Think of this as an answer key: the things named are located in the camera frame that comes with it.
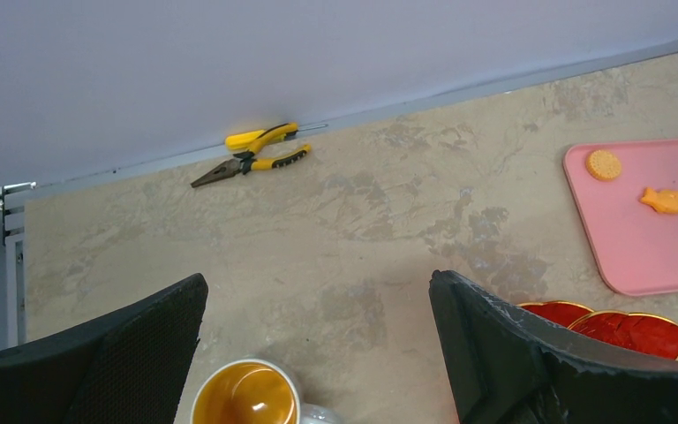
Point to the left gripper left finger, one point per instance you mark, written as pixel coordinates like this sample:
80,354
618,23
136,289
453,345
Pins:
127,366

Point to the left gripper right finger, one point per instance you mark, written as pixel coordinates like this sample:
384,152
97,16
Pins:
508,365

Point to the red three-tier cake stand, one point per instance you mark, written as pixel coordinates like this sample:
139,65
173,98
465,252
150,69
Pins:
640,332

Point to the pink serving tray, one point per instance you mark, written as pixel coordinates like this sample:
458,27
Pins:
635,247

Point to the round orange cookie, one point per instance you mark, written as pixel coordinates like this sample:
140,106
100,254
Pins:
603,165

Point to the orange duck pastry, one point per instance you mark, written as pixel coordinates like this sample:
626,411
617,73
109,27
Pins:
663,201

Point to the white mug with tea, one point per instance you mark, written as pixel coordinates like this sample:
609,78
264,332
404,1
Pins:
255,391

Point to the yellow-handled pliers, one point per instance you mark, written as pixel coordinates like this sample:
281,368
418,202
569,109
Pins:
247,145

